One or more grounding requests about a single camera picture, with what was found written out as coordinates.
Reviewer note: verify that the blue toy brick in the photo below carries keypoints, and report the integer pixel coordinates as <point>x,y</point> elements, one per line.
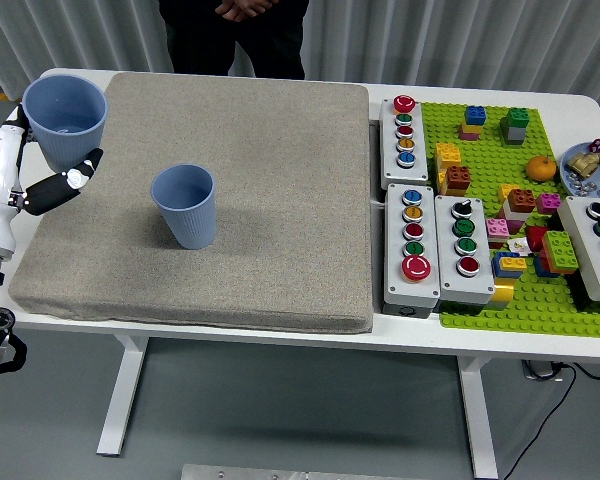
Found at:
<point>497,267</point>
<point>541,269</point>
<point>475,115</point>

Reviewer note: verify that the orange fruit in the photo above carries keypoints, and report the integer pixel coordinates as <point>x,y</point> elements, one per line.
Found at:
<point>541,169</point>

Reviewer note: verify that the green toy brick baseplate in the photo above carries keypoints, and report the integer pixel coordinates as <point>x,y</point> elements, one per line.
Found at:
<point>485,160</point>

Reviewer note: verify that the grey power adapter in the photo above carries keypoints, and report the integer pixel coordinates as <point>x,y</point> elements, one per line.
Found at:
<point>540,369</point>

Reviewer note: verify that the white toy brick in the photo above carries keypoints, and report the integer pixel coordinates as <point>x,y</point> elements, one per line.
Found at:
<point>514,216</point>

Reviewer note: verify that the brass valve red handwheel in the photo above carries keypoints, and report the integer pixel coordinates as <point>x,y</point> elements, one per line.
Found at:
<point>585,164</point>

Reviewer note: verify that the person's left hand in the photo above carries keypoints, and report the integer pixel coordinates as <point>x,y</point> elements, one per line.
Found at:
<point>260,5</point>

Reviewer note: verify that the person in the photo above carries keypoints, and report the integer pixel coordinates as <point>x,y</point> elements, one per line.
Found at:
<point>205,45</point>

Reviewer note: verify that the red toy brick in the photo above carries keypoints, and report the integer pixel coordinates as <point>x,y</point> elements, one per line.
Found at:
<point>535,239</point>

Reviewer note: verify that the grey-brown mat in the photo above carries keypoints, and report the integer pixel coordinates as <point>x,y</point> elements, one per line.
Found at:
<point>280,225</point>

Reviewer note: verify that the white table leg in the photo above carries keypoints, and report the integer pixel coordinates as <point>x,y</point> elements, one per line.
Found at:
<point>122,390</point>
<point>477,415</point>

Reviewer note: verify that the large green toy brick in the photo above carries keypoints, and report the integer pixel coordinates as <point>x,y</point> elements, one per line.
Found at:
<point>560,252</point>

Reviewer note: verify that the person's right hand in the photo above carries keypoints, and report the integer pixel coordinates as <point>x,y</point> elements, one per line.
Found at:
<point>235,10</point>

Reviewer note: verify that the pink toy brick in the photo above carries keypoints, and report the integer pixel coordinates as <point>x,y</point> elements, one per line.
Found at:
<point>497,228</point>
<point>465,135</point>

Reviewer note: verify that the white curtain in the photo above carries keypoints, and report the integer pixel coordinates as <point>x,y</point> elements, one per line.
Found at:
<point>480,40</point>

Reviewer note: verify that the magenta toy brick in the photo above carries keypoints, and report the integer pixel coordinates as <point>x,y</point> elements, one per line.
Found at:
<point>548,203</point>

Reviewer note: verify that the small five-button control box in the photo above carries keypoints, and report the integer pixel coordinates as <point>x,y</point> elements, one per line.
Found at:
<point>390,150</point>

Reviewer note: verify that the four-button control box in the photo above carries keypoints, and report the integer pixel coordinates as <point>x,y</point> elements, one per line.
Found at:
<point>582,245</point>
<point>482,250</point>

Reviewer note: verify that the large five-button control box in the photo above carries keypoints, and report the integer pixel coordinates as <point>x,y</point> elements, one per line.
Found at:
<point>395,270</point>

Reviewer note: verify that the yellow toy brick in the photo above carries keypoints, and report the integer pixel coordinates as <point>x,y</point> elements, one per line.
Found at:
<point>447,155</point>
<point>440,182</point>
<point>472,129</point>
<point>505,192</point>
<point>513,263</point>
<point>502,291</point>

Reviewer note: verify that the blue ribbed cup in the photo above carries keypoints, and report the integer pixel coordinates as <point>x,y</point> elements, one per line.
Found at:
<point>65,145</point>
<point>190,225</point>

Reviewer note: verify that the brown toy brick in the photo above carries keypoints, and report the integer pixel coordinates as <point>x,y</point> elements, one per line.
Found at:
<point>521,200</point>
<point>458,179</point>

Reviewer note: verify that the grey toy brick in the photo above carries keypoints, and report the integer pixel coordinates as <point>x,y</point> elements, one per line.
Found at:
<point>515,135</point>

